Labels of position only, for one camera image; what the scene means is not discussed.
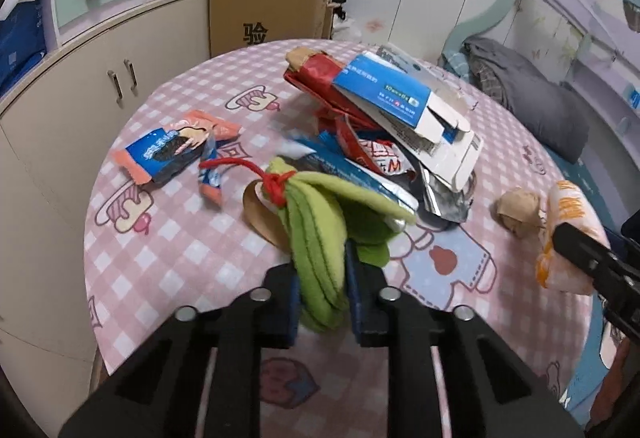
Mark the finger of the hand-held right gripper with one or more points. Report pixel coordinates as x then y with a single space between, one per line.
580 248

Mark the crumpled brown paper ball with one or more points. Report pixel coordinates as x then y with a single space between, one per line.
520 213

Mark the cream cabinet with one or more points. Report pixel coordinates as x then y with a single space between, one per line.
60 117

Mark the grey blanket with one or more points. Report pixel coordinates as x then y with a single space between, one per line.
540 102

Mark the red white wrapper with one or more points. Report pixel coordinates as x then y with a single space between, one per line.
380 155

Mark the orange white snack bag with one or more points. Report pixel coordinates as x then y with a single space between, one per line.
570 208

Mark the blue white snack packet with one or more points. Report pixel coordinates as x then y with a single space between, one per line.
380 87

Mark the mint green bed frame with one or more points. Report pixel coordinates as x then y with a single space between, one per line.
495 2

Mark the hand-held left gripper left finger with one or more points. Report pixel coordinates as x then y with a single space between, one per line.
282 318

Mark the red snack bag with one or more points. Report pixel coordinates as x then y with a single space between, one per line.
320 75

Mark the brown cardboard box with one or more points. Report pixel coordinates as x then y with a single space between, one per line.
270 2

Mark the small blue orange wrapper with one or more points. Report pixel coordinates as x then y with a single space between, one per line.
210 180

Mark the blue cookie wrapper pink ends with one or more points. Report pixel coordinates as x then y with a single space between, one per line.
160 152

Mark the silver foil wrapper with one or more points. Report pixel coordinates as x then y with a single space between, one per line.
445 208

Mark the blue storage box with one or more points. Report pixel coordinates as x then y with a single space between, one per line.
20 47

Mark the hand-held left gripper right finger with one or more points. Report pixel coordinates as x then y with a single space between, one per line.
362 308

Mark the flat white cardboard package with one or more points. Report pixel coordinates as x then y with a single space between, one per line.
450 162

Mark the blue white plastic packet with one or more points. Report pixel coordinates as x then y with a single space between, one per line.
350 172

